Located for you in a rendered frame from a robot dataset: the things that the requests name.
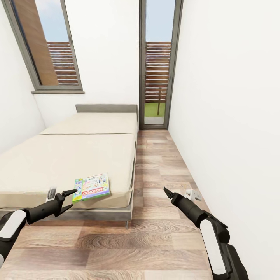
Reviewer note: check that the fixed window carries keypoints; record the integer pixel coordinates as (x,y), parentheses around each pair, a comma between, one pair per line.
(42,31)

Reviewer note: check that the bed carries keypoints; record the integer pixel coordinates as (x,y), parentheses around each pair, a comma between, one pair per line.
(99,138)

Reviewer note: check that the board game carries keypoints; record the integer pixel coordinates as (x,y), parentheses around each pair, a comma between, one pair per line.
(91,187)

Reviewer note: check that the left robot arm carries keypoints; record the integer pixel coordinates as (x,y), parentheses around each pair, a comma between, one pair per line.
(12,223)

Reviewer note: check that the door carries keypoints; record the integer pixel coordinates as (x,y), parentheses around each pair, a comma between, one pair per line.
(159,30)

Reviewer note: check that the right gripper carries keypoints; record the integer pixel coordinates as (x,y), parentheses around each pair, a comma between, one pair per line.
(184,204)

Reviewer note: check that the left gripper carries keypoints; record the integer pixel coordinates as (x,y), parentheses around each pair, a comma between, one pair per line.
(55,206)

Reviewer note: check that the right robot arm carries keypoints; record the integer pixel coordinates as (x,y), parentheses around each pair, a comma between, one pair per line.
(224,261)

